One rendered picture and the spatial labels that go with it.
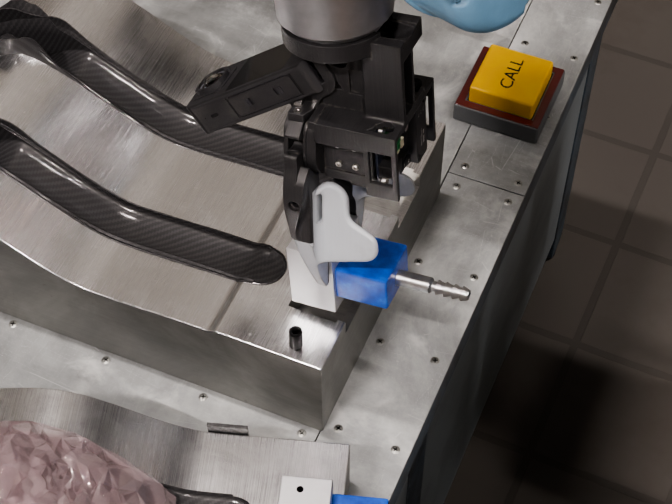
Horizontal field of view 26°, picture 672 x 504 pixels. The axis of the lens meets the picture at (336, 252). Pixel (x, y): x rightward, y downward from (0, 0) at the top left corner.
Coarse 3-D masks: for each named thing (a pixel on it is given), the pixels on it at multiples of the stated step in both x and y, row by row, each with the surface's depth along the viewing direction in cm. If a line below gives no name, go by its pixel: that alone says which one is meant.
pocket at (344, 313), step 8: (296, 304) 111; (304, 304) 112; (344, 304) 112; (352, 304) 111; (312, 312) 112; (320, 312) 112; (328, 312) 112; (336, 312) 112; (344, 312) 112; (352, 312) 111; (336, 320) 112; (344, 320) 110
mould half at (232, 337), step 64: (64, 0) 122; (128, 0) 124; (0, 64) 118; (128, 64) 121; (192, 64) 124; (64, 128) 116; (128, 128) 119; (256, 128) 120; (0, 192) 112; (128, 192) 116; (192, 192) 116; (256, 192) 116; (0, 256) 112; (64, 256) 112; (128, 256) 113; (64, 320) 116; (128, 320) 112; (192, 320) 109; (256, 320) 108; (320, 320) 108; (256, 384) 111; (320, 384) 107
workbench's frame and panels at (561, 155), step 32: (576, 96) 184; (576, 128) 196; (544, 160) 132; (576, 160) 207; (544, 192) 185; (544, 224) 197; (512, 256) 175; (544, 256) 210; (512, 288) 186; (480, 320) 166; (512, 320) 198; (480, 352) 176; (448, 384) 158; (480, 384) 186; (448, 416) 167; (416, 448) 115; (448, 448) 176; (416, 480) 157; (448, 480) 187
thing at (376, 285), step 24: (384, 240) 106; (288, 264) 106; (336, 264) 105; (360, 264) 105; (384, 264) 105; (312, 288) 106; (336, 288) 106; (360, 288) 105; (384, 288) 104; (432, 288) 104; (456, 288) 104
